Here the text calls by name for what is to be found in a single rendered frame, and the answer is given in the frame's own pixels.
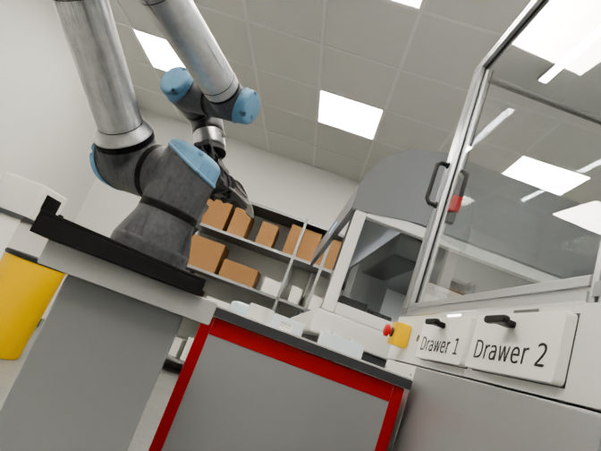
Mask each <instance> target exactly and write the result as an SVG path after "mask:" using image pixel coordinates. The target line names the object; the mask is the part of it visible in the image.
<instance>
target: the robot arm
mask: <svg viewBox="0 0 601 451"><path fill-rule="evenodd" d="M52 2H53V5H54V7H55V11H56V14H57V17H58V19H59V22H60V24H61V27H62V30H63V34H64V36H65V39H66V42H67V45H68V47H69V49H70V52H71V55H72V59H73V61H74V64H75V67H76V70H77V73H78V74H79V77H80V82H81V85H82V87H83V89H84V92H85V95H86V98H87V100H88V102H89V107H90V110H91V113H92V114H93V117H94V120H95V123H96V126H97V130H96V132H95V133H94V135H93V141H94V142H93V144H92V146H91V149H92V152H91V153H89V162H90V165H91V168H92V170H93V172H94V174H95V176H96V177H97V178H98V179H99V180H100V181H101V182H103V183H105V184H107V185H109V186H110V187H112V188H114V189H116V190H118V191H126V192H128V193H131V194H134V195H137V196H139V197H141V199H140V202H139V204H138V205H137V207H136V208H135V209H134V210H133V211H132V212H131V213H130V214H129V215H128V216H127V217H126V218H125V219H124V220H123V221H122V222H121V223H120V224H119V225H118V226H117V227H116V228H115V229H114V231H113V232H112V234H111V236H110V238H111V239H114V240H116V241H117V242H120V243H123V244H126V245H128V246H130V247H132V248H134V249H136V250H139V251H142V252H145V253H147V254H148V255H150V256H153V257H155V258H157V259H160V260H162V261H165V262H167V263H169V264H172V265H174V266H176V267H178V268H181V269H184V270H185V269H186V267H187V265H188V262H189V257H190V245H191V237H192V236H193V235H194V234H195V233H196V232H197V231H198V230H199V224H200V222H201V221H202V217H203V215H204V214H205V213H206V212H207V210H208V204H207V201H208V199H211V200H212V201H216V199H218V198H220V200H221V201H222V202H223V203H227V202H230V201H234V202H235V203H239V204H240V205H241V208H242V209H243V210H245V211H246V214H247V215H248V216H249V217H250V218H251V219H252V220H253V219H254V211H253V207H252V205H251V203H250V199H249V196H248V194H247V192H246V190H245V188H244V187H243V186H242V184H241V183H240V182H239V181H237V180H234V178H233V177H232V176H231V175H229V170H228V169H227V168H226V167H225V166H224V163H223V161H222V159H224V158H225V156H226V152H225V141H224V138H225V137H226V134H225V133H224V127H223V120H226V121H230V122H233V123H242V124H250V123H252V122H254V121H255V119H256V118H257V115H258V112H259V108H260V100H259V96H258V93H257V92H256V91H255V90H253V89H249V88H243V87H242V86H241V84H240V83H239V81H238V80H237V78H236V76H235V74H234V72H233V70H232V68H231V66H230V65H229V64H228V62H227V60H226V59H225V57H224V54H223V53H222V51H221V49H220V47H219V46H218V45H217V43H216V40H215V39H214V37H213V35H212V33H211V32H210V30H209V28H208V26H207V25H206V23H205V21H204V20H203V18H202V16H201V14H200V12H199V10H198V8H197V6H196V5H195V4H194V2H193V0H139V2H140V4H141V5H142V7H143V8H144V9H145V11H146V12H147V14H148V16H149V17H150V19H151V20H152V21H153V22H154V23H155V25H156V26H157V28H158V29H159V31H160V32H161V34H162V35H163V37H164V38H165V40H166V41H167V43H168V44H169V46H170V47H171V48H172V50H173V51H174V52H175V54H176V55H177V56H178V58H179V59H180V61H181V62H182V64H183V65H184V67H185V68H184V67H182V66H175V67H173V68H171V69H169V70H168V71H167V72H166V73H165V74H164V76H163V77H162V79H161V81H160V88H161V90H162V92H163V93H164V94H165V96H166V97H167V99H168V100H169V101H170V102H172V103H173V104H174V105H175V106H176V108H177V109H178V110H179V111H180V112H181V113H182V114H183V115H184V116H185V117H186V118H187V119H188V120H189V121H190V123H191V126H192V135H193V145H191V144H189V143H188V142H186V141H184V140H181V139H178V138H172V139H171V140H170V141H168V146H164V145H161V144H158V143H157V141H156V138H155V134H154V131H153V128H152V125H151V124H150V123H148V122H146V121H144V120H142V118H141V114H140V109H139V106H138V102H137V99H136V96H135V92H134V89H133V86H132V83H131V77H130V74H129V70H128V67H127V63H126V61H125V57H124V54H123V49H122V45H121V42H120V39H119V35H118V32H117V28H116V26H115V22H114V16H113V14H112V10H111V6H110V4H109V0H52Z"/></svg>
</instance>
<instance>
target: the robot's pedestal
mask: <svg viewBox="0 0 601 451"><path fill-rule="evenodd" d="M38 264H41V265H44V266H46V267H49V268H53V269H55V270H58V271H61V272H64V273H65V274H68V276H67V277H66V278H65V280H64V281H63V284H62V286H61V288H60V290H59V292H58V294H57V296H56V297H55V300H54V302H53V304H52V306H51V308H50V310H49V312H48V314H47V316H46V318H45V320H44V322H43V324H42V326H41V328H40V330H39V332H38V334H37V336H36V338H35V340H34V342H33V344H32V346H31V348H30V350H29V352H28V354H27V357H26V359H25V361H24V363H23V364H22V366H21V369H20V371H19V373H18V375H17V377H16V379H15V381H14V382H13V385H12V387H11V389H10V391H9V393H8V395H7V397H6V398H5V400H4V403H3V405H2V407H1V409H0V451H127V450H128V448H129V446H130V443H131V441H132V438H133V436H134V434H135V431H136V429H137V427H138V425H139V423H140V419H141V417H142V414H143V413H144V410H145V408H146V406H147V403H148V400H149V398H150V396H151V393H152V391H153V389H154V386H155V384H156V383H157V379H158V376H159V374H160V372H161V369H162V368H163V366H164V363H165V360H166V357H167V355H168V353H169V351H170V349H171V346H172V344H173V342H174V339H175V336H176V334H177V332H178V329H179V327H180V325H181V323H182V317H185V318H188V319H192V320H195V321H197V322H200V323H202V324H205V325H209V324H210V321H211V319H212V318H213V315H214V313H215V310H216V306H217V302H213V301H210V300H209V299H206V298H204V297H201V296H198V295H196V294H192V293H190V292H187V291H185V290H182V289H180V288H178V287H175V286H173V285H169V284H167V283H164V282H161V281H159V280H156V279H155V278H152V277H148V276H145V275H142V274H141V273H138V272H136V271H133V270H130V269H128V268H124V267H122V266H119V265H117V264H114V263H112V262H110V261H107V260H103V259H100V258H99V257H96V256H93V255H91V254H88V253H86V252H84V251H80V250H77V249H74V248H73V247H70V246H68V245H65V244H62V243H59V242H56V241H54V240H51V239H49V240H48V241H47V244H46V246H45V248H44V250H43V251H42V252H41V254H40V256H39V258H38Z"/></svg>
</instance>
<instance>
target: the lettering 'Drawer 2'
mask: <svg viewBox="0 0 601 451"><path fill-rule="evenodd" d="M478 342H481V343H482V347H481V351H480V354H479V355H475V354H476V351H477V347H478ZM541 345H543V346H544V347H545V351H544V352H543V354H542V355H541V356H540V357H539V358H538V360H537V361H536V362H535V363H534V366H538V367H544V364H538V362H539V361H540V360H541V359H542V358H543V356H544V355H545V354H546V351H547V345H546V344H545V343H541V344H539V345H538V347H540V346H541ZM483 346H484V342H483V341H482V340H478V341H477V344H476V348H475V352H474V355H473V357H475V358H478V357H479V356H480V355H481V353H482V351H483ZM492 347H494V348H495V350H494V351H491V352H490V353H489V355H488V359H489V360H495V354H496V345H492V346H491V348H492ZM510 348H511V347H510V346H509V348H508V351H507V353H506V355H505V350H506V346H505V347H504V349H503V351H502V353H501V346H500V348H499V357H498V361H500V360H501V358H502V355H503V353H504V362H505V360H506V358H507V355H508V353H509V351H510ZM515 349H518V353H513V351H514V350H515ZM527 350H529V347H528V348H523V352H522V356H521V363H520V364H522V361H523V356H524V353H525V352H526V351H527ZM491 353H494V356H493V357H492V358H490V354H491ZM500 355H501V356H500ZM513 355H515V356H520V348H519V347H518V346H516V347H514V348H513V349H512V353H511V358H510V359H511V363H517V361H518V360H517V361H515V362H514V361H513V360H512V356H513Z"/></svg>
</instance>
